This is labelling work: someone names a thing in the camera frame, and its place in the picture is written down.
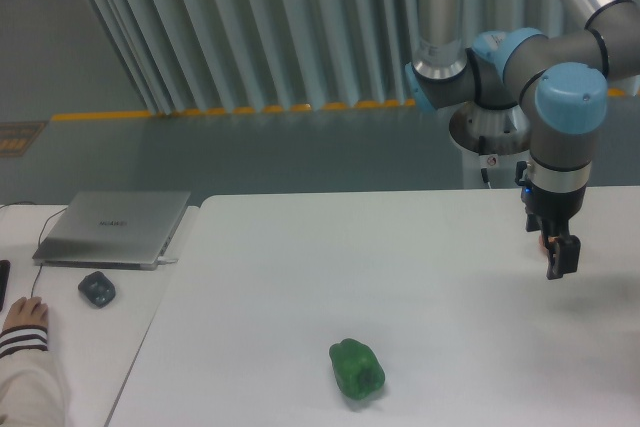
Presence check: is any white striped sleeve forearm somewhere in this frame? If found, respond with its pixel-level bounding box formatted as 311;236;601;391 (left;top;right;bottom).
1;325;66;426

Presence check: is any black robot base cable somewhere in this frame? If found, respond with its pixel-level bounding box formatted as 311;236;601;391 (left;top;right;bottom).
477;134;493;190

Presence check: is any black mouse cable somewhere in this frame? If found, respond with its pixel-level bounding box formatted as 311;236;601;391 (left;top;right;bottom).
0;201;70;300

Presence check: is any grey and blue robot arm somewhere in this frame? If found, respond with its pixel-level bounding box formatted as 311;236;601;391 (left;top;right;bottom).
405;0;639;280

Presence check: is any dark grey small tray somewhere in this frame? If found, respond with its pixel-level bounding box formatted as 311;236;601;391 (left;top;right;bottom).
78;271;116;308

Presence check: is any person's hand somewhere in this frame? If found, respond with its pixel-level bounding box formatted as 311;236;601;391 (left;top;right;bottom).
2;297;49;331

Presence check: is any brown egg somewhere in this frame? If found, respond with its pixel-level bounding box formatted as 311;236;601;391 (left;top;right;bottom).
538;237;548;255

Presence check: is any green bell pepper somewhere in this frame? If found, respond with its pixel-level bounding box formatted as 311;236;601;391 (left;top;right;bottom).
329;338;386;401

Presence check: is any silver closed laptop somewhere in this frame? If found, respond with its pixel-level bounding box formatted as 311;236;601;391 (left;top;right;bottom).
33;191;190;270

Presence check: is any black phone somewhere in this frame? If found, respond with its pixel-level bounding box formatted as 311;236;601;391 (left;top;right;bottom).
0;259;11;311

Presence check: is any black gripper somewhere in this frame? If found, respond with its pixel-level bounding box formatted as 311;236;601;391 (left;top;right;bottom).
515;160;584;280

